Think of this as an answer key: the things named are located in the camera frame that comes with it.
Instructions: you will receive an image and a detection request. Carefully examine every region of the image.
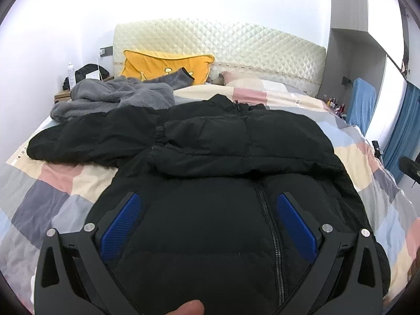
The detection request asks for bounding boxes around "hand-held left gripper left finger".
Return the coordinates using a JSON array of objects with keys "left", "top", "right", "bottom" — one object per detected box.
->
[{"left": 33, "top": 191, "right": 141, "bottom": 315}]

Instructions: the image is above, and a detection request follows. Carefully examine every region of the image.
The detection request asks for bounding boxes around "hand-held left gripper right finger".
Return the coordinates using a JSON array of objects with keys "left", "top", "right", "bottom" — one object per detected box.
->
[{"left": 276, "top": 191, "right": 385, "bottom": 315}]

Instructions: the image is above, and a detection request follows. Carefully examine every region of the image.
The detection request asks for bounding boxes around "black puffer jacket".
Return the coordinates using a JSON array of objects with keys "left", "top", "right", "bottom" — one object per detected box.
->
[{"left": 27, "top": 93, "right": 391, "bottom": 315}]

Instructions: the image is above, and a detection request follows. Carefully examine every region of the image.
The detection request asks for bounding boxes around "person's left hand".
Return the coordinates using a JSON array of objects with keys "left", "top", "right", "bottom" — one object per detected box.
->
[{"left": 176, "top": 300, "right": 204, "bottom": 315}]

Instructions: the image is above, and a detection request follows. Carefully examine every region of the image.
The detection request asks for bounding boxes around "black stand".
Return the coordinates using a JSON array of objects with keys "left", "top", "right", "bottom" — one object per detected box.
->
[{"left": 372, "top": 140, "right": 384, "bottom": 164}]

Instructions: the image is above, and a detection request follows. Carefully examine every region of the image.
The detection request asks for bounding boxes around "blue curtain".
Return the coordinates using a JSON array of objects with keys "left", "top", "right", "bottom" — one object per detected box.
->
[{"left": 382, "top": 83, "right": 420, "bottom": 183}]

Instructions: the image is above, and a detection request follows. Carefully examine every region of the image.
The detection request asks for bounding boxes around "patchwork bed quilt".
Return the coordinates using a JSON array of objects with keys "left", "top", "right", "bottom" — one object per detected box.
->
[{"left": 0, "top": 79, "right": 420, "bottom": 315}]

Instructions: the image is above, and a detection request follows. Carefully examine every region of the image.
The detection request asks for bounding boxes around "blue towel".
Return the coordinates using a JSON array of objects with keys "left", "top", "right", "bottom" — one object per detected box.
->
[{"left": 346, "top": 78, "right": 377, "bottom": 135}]

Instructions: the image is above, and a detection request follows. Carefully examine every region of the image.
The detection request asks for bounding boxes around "group of small bottles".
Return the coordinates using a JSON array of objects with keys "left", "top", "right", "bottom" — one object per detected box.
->
[{"left": 323, "top": 94, "right": 348, "bottom": 119}]

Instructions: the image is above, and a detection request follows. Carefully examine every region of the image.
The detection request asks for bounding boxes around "grey fleece garment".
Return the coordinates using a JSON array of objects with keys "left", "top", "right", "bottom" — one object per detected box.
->
[{"left": 50, "top": 67, "right": 196, "bottom": 125}]

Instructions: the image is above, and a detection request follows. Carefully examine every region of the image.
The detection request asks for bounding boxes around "grey wardrobe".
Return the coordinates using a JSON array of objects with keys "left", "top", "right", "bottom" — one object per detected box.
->
[{"left": 317, "top": 0, "right": 407, "bottom": 138}]

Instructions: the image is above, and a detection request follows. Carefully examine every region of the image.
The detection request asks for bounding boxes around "wooden nightstand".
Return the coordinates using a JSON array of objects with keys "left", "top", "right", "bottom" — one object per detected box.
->
[{"left": 54, "top": 88, "right": 75, "bottom": 104}]

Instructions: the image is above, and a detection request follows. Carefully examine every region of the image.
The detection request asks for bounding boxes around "white paper sheet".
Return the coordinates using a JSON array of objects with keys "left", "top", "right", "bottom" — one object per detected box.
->
[{"left": 86, "top": 62, "right": 102, "bottom": 81}]

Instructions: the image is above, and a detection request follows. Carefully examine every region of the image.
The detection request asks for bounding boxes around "black bag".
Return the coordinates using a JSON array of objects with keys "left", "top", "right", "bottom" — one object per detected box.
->
[{"left": 63, "top": 64, "right": 110, "bottom": 91}]

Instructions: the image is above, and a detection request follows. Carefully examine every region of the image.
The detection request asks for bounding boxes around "pink pillow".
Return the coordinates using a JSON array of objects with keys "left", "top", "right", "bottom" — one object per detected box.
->
[{"left": 219, "top": 70, "right": 263, "bottom": 87}]

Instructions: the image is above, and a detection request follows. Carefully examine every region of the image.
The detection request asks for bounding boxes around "yellow pillow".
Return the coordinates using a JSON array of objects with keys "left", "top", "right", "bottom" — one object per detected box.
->
[{"left": 119, "top": 50, "right": 215, "bottom": 84}]

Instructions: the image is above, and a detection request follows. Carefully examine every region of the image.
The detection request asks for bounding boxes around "white fluffy toy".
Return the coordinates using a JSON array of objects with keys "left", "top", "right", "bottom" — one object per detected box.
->
[{"left": 208, "top": 69, "right": 227, "bottom": 86}]

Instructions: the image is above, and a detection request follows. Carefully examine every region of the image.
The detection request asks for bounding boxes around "cream quilted headboard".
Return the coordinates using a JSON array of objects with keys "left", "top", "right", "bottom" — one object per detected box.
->
[{"left": 112, "top": 20, "right": 327, "bottom": 97}]

